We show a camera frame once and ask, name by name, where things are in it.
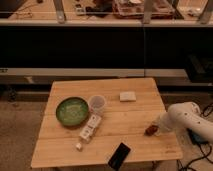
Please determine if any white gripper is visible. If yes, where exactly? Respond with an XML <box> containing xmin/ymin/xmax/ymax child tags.
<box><xmin>154</xmin><ymin>113</ymin><xmax>173</xmax><ymax>135</ymax></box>

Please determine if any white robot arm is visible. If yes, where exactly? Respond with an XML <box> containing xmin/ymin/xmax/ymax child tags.
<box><xmin>154</xmin><ymin>102</ymin><xmax>213</xmax><ymax>143</ymax></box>

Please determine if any white sponge block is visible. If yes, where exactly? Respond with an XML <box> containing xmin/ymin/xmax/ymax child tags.
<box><xmin>120</xmin><ymin>92</ymin><xmax>136</xmax><ymax>102</ymax></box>

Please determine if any black smartphone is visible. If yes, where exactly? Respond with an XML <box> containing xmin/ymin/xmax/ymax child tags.
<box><xmin>108</xmin><ymin>143</ymin><xmax>131</xmax><ymax>171</ymax></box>

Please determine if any clear plastic cup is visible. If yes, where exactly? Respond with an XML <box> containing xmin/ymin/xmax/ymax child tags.
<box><xmin>88</xmin><ymin>95</ymin><xmax>106</xmax><ymax>115</ymax></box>

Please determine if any wooden table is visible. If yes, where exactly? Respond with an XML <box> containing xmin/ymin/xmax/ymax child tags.
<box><xmin>31</xmin><ymin>78</ymin><xmax>183</xmax><ymax>168</ymax></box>

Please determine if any small white cube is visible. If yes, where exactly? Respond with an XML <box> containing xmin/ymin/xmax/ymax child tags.
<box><xmin>76</xmin><ymin>143</ymin><xmax>83</xmax><ymax>151</ymax></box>

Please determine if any green bowl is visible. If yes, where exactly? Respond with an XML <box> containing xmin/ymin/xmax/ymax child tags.
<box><xmin>56</xmin><ymin>97</ymin><xmax>89</xmax><ymax>126</ymax></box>

